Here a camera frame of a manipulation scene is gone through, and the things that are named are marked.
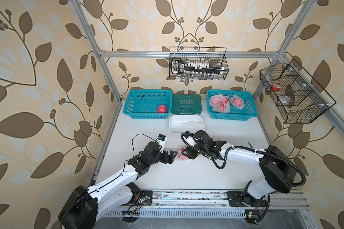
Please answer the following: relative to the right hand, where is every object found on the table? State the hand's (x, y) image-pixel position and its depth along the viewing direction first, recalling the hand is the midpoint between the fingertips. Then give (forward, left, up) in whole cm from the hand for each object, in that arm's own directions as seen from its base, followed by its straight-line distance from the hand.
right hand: (184, 150), depth 86 cm
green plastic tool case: (+40, -4, -1) cm, 40 cm away
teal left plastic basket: (+46, +31, -6) cm, 56 cm away
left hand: (-1, +9, +4) cm, 10 cm away
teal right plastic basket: (+30, -51, -3) cm, 59 cm away
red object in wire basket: (+24, -54, +27) cm, 65 cm away
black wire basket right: (+21, -66, +22) cm, 72 cm away
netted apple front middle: (+32, -30, +1) cm, 44 cm away
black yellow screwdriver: (+5, -44, -6) cm, 45 cm away
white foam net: (+19, -7, -2) cm, 20 cm away
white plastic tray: (+24, +2, -6) cm, 25 cm away
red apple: (+34, +15, 0) cm, 38 cm away
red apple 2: (-4, +2, -1) cm, 4 cm away
